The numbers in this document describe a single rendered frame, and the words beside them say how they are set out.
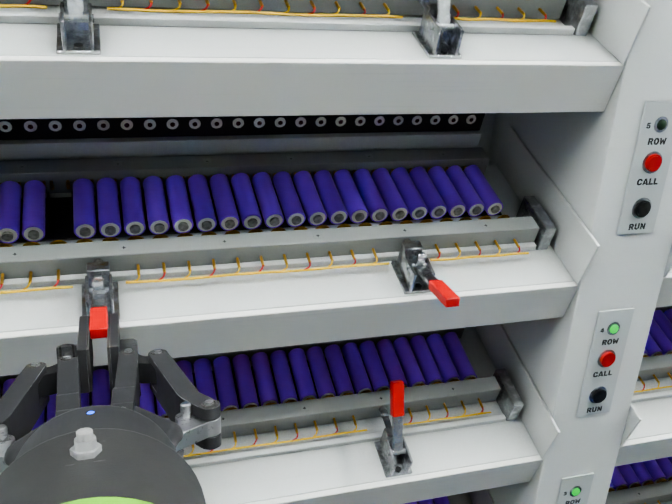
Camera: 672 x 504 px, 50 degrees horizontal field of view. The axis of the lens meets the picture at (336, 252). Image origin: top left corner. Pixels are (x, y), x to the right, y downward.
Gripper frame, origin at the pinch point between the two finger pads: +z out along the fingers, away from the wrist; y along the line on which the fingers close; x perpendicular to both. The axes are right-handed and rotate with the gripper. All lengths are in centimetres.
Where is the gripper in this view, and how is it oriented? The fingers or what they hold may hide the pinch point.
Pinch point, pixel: (100, 350)
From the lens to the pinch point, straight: 52.8
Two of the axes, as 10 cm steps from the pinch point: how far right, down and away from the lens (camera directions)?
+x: 0.1, -9.7, -2.4
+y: 9.6, -0.6, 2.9
